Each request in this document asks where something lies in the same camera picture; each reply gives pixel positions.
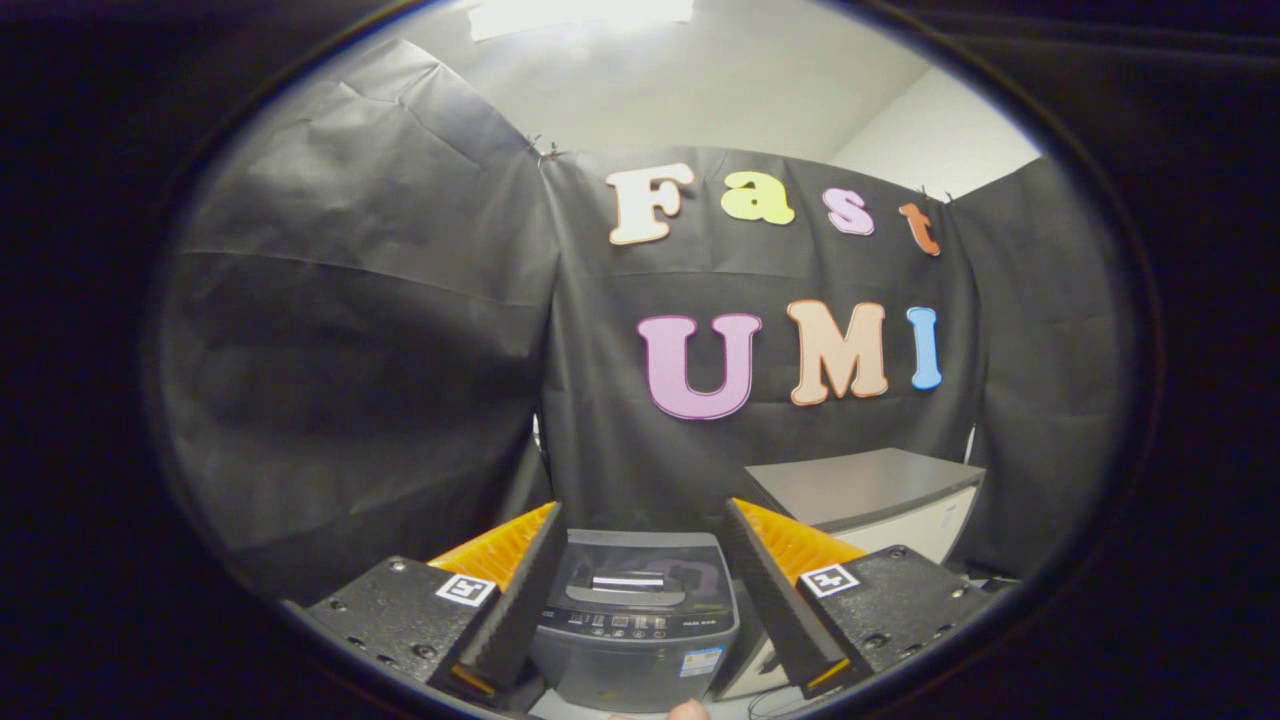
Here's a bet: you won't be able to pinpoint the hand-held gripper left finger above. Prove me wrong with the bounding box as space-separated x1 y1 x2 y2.
282 500 567 703

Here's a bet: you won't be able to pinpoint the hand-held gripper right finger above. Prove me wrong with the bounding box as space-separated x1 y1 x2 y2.
722 497 993 699

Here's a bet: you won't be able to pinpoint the grey washing machine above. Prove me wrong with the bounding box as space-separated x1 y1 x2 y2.
528 528 743 713

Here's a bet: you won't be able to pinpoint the black backdrop cloth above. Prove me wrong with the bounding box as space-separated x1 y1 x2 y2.
155 38 1141 603

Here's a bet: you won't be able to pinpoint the thin floor cables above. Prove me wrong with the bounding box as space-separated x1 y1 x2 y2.
745 685 811 719

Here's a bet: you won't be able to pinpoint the white cabinet with dark frame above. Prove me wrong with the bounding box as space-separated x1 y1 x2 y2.
712 447 987 701

